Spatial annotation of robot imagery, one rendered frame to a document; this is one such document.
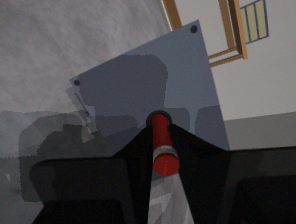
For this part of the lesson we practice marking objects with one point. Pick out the dark red peg with white band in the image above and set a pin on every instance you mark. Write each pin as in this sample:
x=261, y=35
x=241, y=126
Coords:
x=165, y=158

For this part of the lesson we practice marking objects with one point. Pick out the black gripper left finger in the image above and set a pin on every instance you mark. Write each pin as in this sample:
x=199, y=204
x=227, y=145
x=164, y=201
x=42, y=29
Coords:
x=126, y=177

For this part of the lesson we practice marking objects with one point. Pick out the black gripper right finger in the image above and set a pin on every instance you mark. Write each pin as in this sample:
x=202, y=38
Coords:
x=210, y=175

